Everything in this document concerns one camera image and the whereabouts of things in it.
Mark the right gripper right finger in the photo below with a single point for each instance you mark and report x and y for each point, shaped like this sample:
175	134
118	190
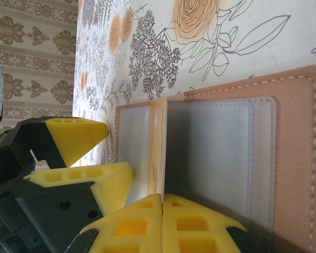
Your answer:
216	232

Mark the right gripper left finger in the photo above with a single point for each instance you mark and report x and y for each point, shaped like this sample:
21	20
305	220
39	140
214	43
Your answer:
147	210

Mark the tan wooden patterned card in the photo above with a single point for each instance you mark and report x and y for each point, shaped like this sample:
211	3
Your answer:
158	147

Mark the pink leather card holder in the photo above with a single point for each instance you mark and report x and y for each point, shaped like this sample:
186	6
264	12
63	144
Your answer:
292	131

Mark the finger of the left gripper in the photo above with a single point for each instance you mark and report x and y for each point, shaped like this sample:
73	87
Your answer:
108	184
76	137

